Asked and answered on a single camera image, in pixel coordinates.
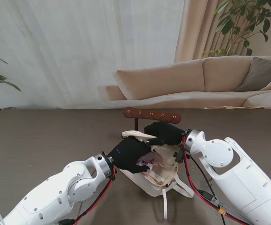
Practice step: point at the white leather bag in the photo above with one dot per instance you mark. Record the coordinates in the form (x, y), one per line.
(166, 159)

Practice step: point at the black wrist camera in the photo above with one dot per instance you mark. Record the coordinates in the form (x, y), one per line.
(112, 177)
(179, 156)

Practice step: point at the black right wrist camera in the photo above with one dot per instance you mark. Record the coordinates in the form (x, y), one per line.
(179, 156)

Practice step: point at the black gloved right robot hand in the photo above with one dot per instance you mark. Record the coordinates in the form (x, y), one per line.
(168, 134)

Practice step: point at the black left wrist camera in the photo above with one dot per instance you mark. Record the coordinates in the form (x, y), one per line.
(112, 177)

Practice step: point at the white sheer curtain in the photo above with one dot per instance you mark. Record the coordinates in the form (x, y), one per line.
(79, 47)

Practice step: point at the brown wooden jewelry stand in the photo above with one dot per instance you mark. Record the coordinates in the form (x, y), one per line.
(149, 114)

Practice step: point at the grey cushion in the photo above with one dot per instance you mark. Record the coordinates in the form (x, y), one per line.
(259, 75)

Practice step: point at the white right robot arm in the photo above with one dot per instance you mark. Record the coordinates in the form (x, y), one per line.
(220, 154)

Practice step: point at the beige curtain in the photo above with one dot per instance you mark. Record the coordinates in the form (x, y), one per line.
(196, 35)

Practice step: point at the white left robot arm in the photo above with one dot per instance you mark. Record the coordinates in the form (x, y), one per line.
(55, 199)

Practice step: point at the tall leafy ficus plant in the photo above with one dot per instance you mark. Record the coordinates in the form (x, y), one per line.
(227, 23)

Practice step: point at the beige sofa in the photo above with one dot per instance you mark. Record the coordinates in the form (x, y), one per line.
(163, 79)

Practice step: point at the pink jewelry box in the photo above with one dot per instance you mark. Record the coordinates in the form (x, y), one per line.
(146, 160)

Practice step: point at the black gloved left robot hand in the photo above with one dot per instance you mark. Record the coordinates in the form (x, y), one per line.
(128, 154)

